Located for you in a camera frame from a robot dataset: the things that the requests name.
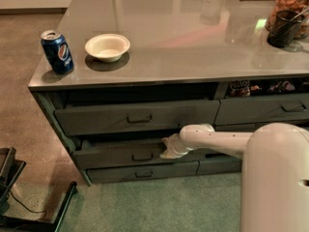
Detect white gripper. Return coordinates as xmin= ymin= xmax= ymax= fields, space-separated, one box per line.
xmin=160 ymin=133 xmax=191 ymax=160

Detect grey drawer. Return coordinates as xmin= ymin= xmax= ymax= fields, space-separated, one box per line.
xmin=197 ymin=157 xmax=242 ymax=175
xmin=87 ymin=161 xmax=199 ymax=184
xmin=54 ymin=100 xmax=219 ymax=136
xmin=214 ymin=123 xmax=266 ymax=132
xmin=72 ymin=138 xmax=220 ymax=169
xmin=214 ymin=94 xmax=309 ymax=126

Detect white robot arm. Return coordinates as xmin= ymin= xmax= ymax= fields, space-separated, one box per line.
xmin=161 ymin=123 xmax=309 ymax=232

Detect snack bags in drawer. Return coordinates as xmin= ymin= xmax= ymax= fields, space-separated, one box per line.
xmin=226 ymin=77 xmax=309 ymax=97

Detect grey drawer cabinet counter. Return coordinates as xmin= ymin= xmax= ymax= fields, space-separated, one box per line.
xmin=29 ymin=0 xmax=308 ymax=184

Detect white paper bowl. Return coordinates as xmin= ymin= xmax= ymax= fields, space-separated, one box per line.
xmin=85 ymin=34 xmax=130 ymax=63

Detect blue Pepsi soda can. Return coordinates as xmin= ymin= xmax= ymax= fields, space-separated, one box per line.
xmin=41 ymin=30 xmax=74 ymax=74

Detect black mesh cup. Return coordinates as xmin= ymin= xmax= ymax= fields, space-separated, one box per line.
xmin=267 ymin=10 xmax=304 ymax=48

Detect black chair base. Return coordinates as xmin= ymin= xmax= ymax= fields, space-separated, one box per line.
xmin=0 ymin=147 xmax=78 ymax=232

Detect glass jar of snacks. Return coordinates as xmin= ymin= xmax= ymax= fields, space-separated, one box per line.
xmin=266 ymin=0 xmax=309 ymax=40

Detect black cable on floor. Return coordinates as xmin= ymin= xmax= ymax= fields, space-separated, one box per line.
xmin=9 ymin=189 xmax=48 ymax=215

